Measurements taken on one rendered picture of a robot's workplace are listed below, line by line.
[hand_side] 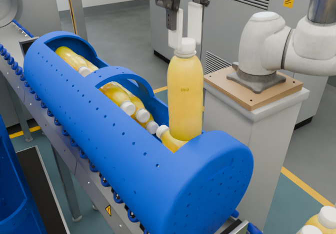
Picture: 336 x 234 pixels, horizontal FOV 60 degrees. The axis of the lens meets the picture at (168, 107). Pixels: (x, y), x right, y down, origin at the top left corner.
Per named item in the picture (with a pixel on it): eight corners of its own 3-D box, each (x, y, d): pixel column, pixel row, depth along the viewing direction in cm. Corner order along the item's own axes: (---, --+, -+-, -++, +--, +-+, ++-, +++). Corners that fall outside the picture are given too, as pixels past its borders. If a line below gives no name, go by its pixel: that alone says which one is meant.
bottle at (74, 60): (70, 63, 117) (91, 81, 105) (52, 62, 112) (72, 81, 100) (72, 46, 114) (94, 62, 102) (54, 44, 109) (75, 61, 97)
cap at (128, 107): (123, 115, 83) (126, 119, 82) (118, 106, 81) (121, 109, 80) (133, 107, 85) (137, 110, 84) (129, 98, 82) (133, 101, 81)
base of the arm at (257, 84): (247, 62, 137) (248, 51, 134) (287, 80, 121) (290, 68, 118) (218, 74, 129) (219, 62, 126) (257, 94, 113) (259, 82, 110)
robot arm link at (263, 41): (244, 56, 130) (250, 5, 118) (287, 63, 122) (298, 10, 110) (231, 70, 118) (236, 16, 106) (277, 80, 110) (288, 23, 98)
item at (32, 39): (45, 63, 159) (38, 36, 151) (48, 66, 157) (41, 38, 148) (26, 68, 154) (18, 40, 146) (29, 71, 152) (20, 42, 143)
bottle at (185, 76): (170, 123, 66) (167, 43, 56) (201, 123, 66) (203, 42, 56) (168, 142, 60) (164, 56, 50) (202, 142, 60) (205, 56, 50)
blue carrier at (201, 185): (94, 86, 135) (88, 25, 120) (243, 213, 78) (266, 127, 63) (30, 104, 120) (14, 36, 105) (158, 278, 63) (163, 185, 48)
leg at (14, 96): (31, 137, 252) (9, 71, 217) (33, 140, 249) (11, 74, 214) (24, 139, 249) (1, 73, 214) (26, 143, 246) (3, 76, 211)
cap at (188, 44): (174, 46, 55) (174, 37, 54) (195, 46, 55) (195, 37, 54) (173, 54, 52) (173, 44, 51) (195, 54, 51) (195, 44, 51)
